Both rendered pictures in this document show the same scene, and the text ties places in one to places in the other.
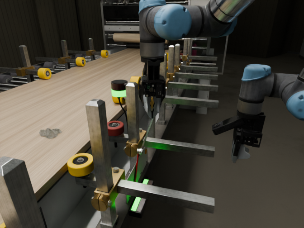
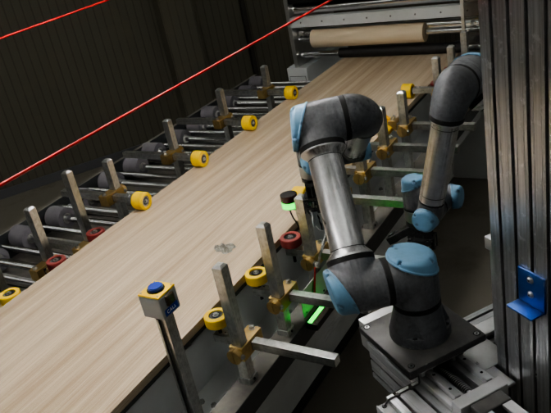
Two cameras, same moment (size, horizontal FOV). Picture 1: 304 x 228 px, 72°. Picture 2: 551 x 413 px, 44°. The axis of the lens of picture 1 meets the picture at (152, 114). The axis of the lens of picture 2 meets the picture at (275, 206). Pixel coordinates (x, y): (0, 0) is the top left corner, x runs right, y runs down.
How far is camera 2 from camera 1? 1.64 m
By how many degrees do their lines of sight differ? 18
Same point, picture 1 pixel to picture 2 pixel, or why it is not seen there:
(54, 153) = (232, 267)
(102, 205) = (275, 308)
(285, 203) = not seen: outside the picture
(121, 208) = (298, 321)
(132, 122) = (305, 234)
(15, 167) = (224, 266)
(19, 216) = (226, 291)
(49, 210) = not seen: hidden behind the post
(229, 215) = not seen: hidden behind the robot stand
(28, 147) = (207, 263)
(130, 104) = (301, 216)
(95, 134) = (264, 248)
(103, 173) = (274, 280)
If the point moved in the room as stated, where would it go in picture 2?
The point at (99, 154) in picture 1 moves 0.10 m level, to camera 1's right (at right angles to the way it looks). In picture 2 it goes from (269, 265) to (299, 264)
